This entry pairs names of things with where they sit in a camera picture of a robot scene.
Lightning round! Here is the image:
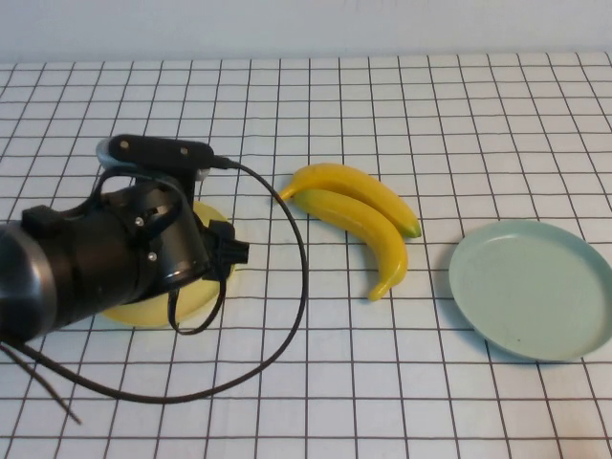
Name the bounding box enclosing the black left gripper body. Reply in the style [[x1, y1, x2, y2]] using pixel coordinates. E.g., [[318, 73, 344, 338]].
[[194, 219, 237, 284]]

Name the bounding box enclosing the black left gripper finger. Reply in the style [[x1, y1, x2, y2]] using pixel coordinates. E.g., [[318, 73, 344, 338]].
[[209, 219, 236, 243], [224, 240, 251, 269]]

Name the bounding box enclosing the curved yellow banana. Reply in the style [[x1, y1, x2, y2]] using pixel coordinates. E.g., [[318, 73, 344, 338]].
[[292, 188, 410, 302]]

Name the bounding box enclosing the yellow plastic plate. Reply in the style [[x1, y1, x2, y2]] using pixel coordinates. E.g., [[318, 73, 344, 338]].
[[102, 200, 240, 329]]

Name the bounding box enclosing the light green plastic plate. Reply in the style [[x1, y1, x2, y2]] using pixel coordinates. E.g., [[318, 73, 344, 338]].
[[448, 219, 612, 363]]

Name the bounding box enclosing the yellow banana with green tip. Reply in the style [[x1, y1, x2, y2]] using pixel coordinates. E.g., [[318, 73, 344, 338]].
[[276, 162, 423, 239]]

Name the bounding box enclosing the white black grid tablecloth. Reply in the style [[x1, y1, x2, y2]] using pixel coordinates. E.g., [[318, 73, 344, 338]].
[[0, 51, 612, 459]]

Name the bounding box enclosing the black zip tie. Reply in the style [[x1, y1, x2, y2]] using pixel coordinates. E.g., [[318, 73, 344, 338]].
[[0, 341, 83, 426]]

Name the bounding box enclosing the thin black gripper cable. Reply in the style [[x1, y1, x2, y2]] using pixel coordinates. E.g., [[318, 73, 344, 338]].
[[165, 267, 227, 336]]

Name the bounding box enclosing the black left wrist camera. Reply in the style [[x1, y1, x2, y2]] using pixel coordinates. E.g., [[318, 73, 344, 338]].
[[94, 134, 215, 195]]

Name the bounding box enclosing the black looped wrist cable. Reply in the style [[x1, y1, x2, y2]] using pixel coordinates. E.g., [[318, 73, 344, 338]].
[[92, 167, 186, 240]]

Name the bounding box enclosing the long black camera cable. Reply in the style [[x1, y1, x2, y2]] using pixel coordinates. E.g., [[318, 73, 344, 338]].
[[0, 155, 310, 405]]

